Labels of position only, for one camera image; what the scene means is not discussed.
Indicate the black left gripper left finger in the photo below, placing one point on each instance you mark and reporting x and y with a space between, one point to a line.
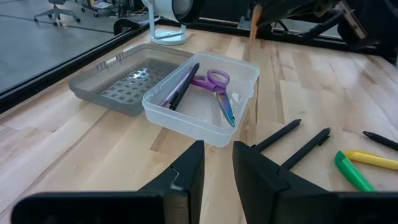
186 199

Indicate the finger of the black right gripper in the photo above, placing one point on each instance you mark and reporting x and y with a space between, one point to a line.
280 9

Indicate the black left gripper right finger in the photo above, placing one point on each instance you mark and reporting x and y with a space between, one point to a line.
264 199

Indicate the orange pencil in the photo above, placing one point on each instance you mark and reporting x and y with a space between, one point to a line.
255 21

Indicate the black ballpoint pen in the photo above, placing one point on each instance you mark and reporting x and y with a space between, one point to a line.
382 140
185 87
280 133
306 148

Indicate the green highlighter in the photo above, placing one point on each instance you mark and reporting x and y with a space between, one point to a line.
351 172

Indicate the purple translucent pen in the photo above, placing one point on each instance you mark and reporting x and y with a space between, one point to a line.
172 95

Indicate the yellow highlighter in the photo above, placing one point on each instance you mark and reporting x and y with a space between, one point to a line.
373 159

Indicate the clear hinged plastic supply box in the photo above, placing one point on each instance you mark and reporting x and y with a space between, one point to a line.
202 124

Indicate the white cylindrical desk lamp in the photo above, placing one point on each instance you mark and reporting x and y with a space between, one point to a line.
169 38

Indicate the wheeled equipment cart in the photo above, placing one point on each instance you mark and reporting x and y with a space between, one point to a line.
99 5

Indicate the grey office chair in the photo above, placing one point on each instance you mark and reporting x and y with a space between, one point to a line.
56 12

